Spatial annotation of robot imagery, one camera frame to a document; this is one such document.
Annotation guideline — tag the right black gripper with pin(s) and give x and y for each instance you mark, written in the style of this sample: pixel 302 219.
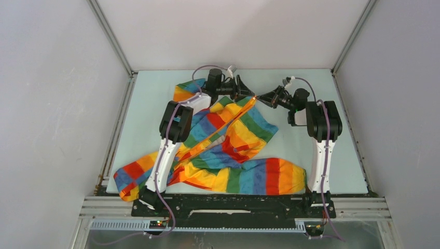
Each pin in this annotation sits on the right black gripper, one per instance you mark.
pixel 272 98

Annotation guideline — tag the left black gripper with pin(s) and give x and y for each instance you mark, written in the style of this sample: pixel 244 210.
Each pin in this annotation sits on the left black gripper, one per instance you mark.
pixel 240 92

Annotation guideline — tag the rainbow striped jacket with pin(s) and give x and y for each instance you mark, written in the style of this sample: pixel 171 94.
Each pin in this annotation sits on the rainbow striped jacket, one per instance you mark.
pixel 220 153

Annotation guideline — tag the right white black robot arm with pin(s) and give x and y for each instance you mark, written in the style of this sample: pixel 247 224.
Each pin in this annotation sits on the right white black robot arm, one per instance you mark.
pixel 324 126

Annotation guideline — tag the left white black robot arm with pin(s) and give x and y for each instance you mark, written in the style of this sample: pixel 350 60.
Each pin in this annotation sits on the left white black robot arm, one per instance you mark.
pixel 175 127

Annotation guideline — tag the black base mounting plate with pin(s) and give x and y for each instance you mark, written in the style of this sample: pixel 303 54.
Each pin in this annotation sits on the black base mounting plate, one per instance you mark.
pixel 232 211

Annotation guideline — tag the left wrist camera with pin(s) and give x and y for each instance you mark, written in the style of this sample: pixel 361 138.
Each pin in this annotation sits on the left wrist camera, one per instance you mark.
pixel 231 70

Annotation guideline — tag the right aluminium corner post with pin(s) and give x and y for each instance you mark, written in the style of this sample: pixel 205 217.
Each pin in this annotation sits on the right aluminium corner post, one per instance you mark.
pixel 367 11

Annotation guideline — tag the aluminium corner post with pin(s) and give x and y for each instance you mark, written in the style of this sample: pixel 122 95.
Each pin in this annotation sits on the aluminium corner post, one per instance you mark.
pixel 367 11
pixel 111 37

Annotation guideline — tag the white cable duct strip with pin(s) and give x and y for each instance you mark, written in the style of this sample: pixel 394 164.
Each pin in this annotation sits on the white cable duct strip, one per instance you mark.
pixel 153 225

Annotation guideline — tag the left aluminium corner post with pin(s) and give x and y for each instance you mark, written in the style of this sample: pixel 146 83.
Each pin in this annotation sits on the left aluminium corner post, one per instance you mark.
pixel 111 37

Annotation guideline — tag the aluminium front frame rail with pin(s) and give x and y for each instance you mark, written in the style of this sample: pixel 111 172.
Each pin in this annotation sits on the aluminium front frame rail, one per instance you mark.
pixel 341 208

